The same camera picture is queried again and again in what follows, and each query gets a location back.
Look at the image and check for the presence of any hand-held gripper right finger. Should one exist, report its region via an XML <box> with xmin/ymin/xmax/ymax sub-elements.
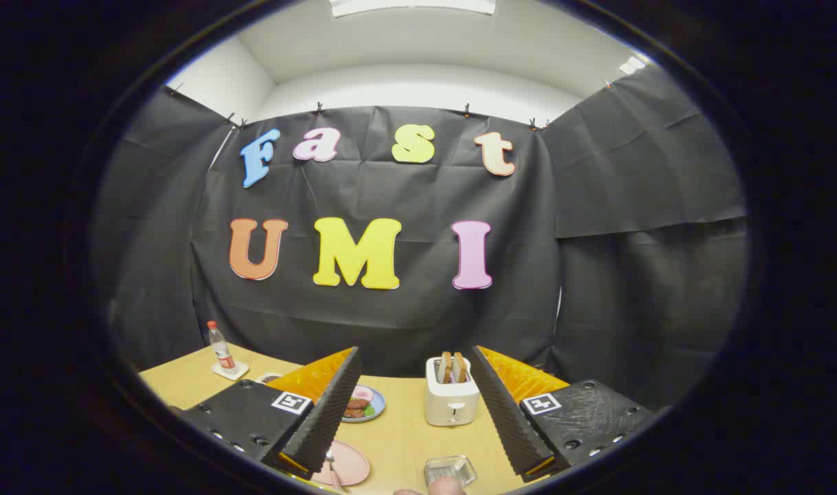
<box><xmin>470</xmin><ymin>345</ymin><xmax>658</xmax><ymax>482</ymax></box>

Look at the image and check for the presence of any metal wire cutlery rack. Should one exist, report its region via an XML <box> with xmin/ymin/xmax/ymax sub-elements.
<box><xmin>424</xmin><ymin>455</ymin><xmax>478</xmax><ymax>487</ymax></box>

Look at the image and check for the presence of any blue plate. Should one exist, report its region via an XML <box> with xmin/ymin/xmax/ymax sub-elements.
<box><xmin>340</xmin><ymin>385</ymin><xmax>386</xmax><ymax>423</ymax></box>

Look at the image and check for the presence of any clear water bottle red label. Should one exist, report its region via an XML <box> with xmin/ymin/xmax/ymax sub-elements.
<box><xmin>207</xmin><ymin>320</ymin><xmax>237</xmax><ymax>374</ymax></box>

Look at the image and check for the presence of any white square coaster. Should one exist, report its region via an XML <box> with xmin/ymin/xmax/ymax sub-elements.
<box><xmin>210</xmin><ymin>361</ymin><xmax>250</xmax><ymax>382</ymax></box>

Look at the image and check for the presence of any pink plate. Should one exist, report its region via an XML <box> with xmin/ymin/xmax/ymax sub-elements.
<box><xmin>312</xmin><ymin>440</ymin><xmax>371</xmax><ymax>487</ymax></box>

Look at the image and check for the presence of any white toaster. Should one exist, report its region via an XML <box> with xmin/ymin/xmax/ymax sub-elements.
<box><xmin>425</xmin><ymin>356</ymin><xmax>481</xmax><ymax>427</ymax></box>

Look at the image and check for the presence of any long ceiling light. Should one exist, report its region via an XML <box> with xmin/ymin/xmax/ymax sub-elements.
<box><xmin>329</xmin><ymin>0</ymin><xmax>498</xmax><ymax>18</ymax></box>

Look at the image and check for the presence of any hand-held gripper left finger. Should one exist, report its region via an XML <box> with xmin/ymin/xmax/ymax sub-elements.
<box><xmin>180</xmin><ymin>346</ymin><xmax>362</xmax><ymax>481</ymax></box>

